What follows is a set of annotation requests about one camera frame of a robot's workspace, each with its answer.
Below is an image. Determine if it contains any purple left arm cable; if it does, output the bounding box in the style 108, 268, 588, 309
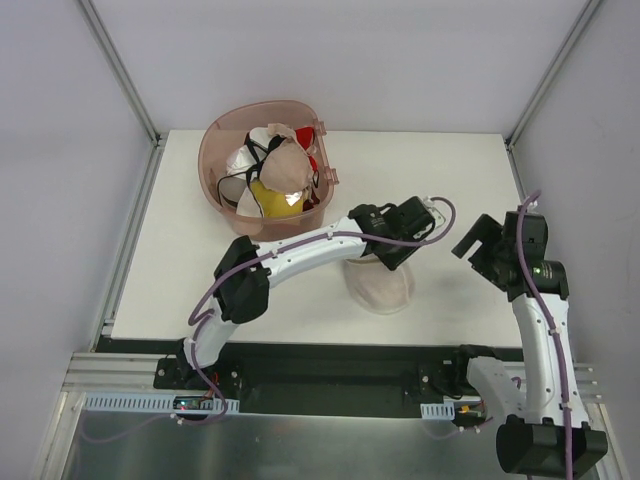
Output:
189, 195, 457, 426

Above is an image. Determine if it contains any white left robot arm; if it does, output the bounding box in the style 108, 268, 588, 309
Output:
176, 196, 447, 389

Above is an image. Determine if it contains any white bra black trim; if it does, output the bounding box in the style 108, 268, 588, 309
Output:
216, 127, 271, 218

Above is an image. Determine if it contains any front aluminium frame rail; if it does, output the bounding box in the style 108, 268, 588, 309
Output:
62, 349, 171, 394

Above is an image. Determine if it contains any yellow bra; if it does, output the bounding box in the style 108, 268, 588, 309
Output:
250, 181, 305, 218

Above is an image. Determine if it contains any right aluminium frame post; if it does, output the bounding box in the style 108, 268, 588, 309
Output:
503, 0, 606, 151

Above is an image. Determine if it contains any pink translucent plastic basket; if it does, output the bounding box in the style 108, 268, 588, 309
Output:
198, 100, 338, 240

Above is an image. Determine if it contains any aluminium frame post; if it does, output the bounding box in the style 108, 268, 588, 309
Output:
503, 0, 606, 151
74, 0, 163, 147

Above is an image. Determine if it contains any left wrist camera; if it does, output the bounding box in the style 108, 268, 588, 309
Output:
422, 196, 447, 230

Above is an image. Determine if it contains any left white cable duct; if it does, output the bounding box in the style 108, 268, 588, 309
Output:
84, 392, 240, 415

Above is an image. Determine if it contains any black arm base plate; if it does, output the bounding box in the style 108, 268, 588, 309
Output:
153, 342, 526, 419

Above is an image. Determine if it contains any white cable duct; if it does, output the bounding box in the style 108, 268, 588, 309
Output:
420, 402, 456, 421
84, 392, 240, 415

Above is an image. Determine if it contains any left aluminium frame post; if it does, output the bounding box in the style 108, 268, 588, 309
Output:
74, 0, 163, 147

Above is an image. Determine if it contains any right white cable duct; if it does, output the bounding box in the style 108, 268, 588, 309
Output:
420, 402, 456, 421

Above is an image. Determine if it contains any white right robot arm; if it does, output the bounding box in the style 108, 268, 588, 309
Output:
450, 211, 608, 479

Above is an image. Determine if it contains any red bra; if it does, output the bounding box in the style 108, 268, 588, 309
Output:
295, 126, 320, 212

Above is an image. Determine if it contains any white mesh laundry bag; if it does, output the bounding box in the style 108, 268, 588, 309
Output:
342, 255, 415, 315

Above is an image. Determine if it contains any metal front sheet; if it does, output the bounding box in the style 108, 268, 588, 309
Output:
34, 392, 503, 479

